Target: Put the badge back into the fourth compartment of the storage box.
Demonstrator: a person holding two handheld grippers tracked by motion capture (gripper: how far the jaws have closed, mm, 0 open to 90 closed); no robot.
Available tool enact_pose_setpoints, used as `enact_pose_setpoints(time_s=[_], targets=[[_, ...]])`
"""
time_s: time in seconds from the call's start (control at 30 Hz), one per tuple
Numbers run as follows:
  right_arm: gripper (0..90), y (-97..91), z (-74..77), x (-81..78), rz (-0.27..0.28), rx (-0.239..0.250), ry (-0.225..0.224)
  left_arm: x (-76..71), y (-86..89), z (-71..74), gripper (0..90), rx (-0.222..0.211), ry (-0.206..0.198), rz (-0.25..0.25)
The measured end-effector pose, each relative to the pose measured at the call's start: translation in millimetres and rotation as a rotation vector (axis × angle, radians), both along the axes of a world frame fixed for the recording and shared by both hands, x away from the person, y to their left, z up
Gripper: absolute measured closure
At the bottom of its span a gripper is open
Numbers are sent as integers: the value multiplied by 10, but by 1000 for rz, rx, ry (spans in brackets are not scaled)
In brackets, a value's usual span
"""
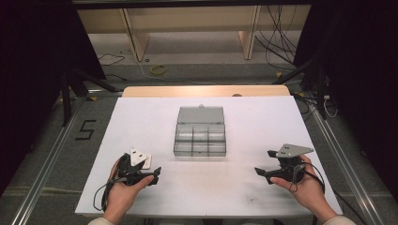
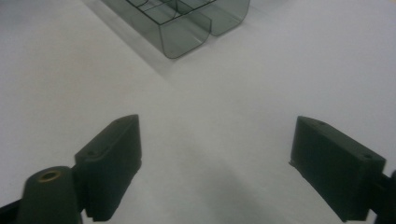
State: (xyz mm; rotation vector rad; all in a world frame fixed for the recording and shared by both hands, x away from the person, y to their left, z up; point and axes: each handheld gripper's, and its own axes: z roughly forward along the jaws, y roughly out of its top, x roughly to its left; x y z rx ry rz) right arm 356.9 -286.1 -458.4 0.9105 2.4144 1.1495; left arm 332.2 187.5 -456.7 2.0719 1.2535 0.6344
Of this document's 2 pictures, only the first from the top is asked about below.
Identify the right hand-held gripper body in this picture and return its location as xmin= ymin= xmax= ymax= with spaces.
xmin=273 ymin=142 xmax=315 ymax=185

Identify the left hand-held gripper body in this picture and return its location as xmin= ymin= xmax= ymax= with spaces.
xmin=117 ymin=147 xmax=153 ymax=188

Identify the person's left hand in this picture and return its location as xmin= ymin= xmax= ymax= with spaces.
xmin=103 ymin=157 xmax=156 ymax=225

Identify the person's right hand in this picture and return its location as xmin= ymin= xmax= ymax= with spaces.
xmin=268 ymin=154 xmax=340 ymax=225

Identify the clear plastic compartment box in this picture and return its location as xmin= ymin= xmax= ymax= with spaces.
xmin=173 ymin=105 xmax=227 ymax=158

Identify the black metal stand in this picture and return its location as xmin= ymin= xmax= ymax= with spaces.
xmin=60 ymin=67 xmax=124 ymax=128
xmin=271 ymin=52 xmax=330 ymax=121

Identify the yellow tape roll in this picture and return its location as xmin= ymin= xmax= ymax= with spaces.
xmin=149 ymin=64 xmax=168 ymax=76

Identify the dark curtain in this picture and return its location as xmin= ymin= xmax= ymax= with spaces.
xmin=293 ymin=0 xmax=398 ymax=188
xmin=0 ymin=0 xmax=107 ymax=196

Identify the light wooden desk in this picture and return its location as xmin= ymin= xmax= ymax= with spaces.
xmin=76 ymin=4 xmax=312 ymax=63

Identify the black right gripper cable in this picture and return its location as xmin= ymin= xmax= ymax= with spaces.
xmin=288 ymin=161 xmax=368 ymax=225

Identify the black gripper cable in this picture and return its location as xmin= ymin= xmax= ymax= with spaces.
xmin=92 ymin=160 xmax=127 ymax=213
xmin=288 ymin=161 xmax=368 ymax=225

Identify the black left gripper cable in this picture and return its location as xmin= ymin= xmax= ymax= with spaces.
xmin=92 ymin=160 xmax=127 ymax=213

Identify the aluminium floor rail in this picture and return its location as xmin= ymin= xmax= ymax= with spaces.
xmin=308 ymin=101 xmax=385 ymax=225
xmin=11 ymin=96 xmax=87 ymax=225

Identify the white plug with cable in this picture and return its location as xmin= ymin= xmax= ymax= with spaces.
xmin=322 ymin=94 xmax=339 ymax=119

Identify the white floor cable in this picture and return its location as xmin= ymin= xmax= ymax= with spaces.
xmin=133 ymin=57 xmax=217 ymax=86

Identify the thin black floor cable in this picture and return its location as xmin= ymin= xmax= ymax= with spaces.
xmin=97 ymin=52 xmax=127 ymax=68

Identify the bundle of black floor cables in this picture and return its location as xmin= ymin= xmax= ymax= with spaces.
xmin=253 ymin=4 xmax=299 ymax=71

